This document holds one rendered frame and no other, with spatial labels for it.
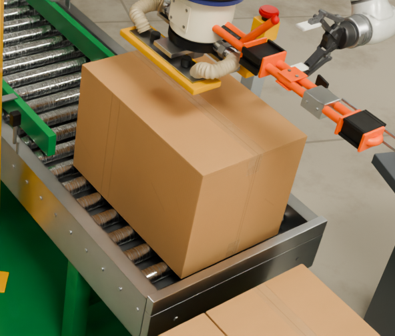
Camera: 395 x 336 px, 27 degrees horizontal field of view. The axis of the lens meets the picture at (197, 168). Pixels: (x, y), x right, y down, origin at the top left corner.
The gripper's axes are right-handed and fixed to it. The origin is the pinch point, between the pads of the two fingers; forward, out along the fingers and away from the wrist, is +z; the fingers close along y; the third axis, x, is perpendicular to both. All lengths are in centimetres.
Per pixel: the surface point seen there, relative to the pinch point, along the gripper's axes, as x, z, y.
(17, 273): 66, 41, 125
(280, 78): -8.7, 14.3, 0.0
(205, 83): 10.2, 20.8, 11.3
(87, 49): 110, -13, 65
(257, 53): 1.2, 13.8, -1.5
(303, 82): -13.0, 10.2, -0.3
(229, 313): -21, 25, 70
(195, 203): -3.4, 29.4, 39.9
